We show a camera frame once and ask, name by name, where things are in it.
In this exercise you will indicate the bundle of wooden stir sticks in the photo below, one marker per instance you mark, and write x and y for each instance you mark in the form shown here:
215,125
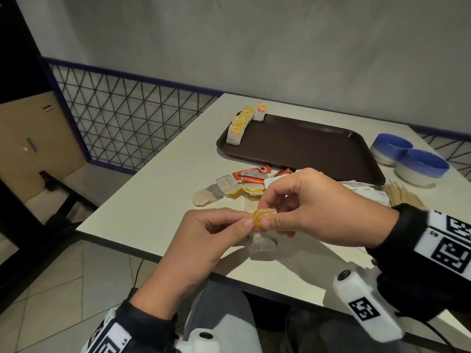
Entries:
403,196

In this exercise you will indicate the row of white tea bags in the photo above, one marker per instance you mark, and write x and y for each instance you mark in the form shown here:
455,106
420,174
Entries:
235,134

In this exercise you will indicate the person's right hand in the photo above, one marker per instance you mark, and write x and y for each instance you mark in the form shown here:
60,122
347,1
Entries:
331,209

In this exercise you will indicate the black wristband white markers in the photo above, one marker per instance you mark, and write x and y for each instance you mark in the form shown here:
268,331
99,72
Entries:
412,261
140,330

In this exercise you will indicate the blue and white bowl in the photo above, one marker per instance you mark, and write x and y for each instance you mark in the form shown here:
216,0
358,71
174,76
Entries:
421,167
390,148

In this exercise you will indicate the dark cabinet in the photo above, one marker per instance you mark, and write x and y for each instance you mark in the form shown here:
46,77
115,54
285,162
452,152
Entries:
18,51

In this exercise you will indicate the pile of white sugar packets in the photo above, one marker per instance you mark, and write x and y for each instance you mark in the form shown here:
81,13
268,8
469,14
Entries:
368,192

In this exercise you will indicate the person's left hand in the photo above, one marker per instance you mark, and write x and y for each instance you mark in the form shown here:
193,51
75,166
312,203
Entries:
191,253

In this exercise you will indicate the red Nescafe coffee sachets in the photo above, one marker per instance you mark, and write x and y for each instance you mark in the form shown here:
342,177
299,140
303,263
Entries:
250,174

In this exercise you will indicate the person's grey trousers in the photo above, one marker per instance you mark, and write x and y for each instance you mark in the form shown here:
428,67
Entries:
228,319

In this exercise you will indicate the black metal table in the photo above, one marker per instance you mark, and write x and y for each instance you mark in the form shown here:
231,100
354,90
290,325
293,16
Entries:
29,231

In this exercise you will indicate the purple metal mesh railing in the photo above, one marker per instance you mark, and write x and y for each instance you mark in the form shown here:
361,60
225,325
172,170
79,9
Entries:
128,117

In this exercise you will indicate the pile of tea bags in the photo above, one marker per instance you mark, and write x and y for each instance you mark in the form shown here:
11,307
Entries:
209,194

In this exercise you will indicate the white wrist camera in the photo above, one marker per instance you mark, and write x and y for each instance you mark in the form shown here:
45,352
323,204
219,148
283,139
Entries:
198,341
364,305

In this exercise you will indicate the brown plastic tray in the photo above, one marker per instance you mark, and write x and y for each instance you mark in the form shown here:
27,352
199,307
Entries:
301,147

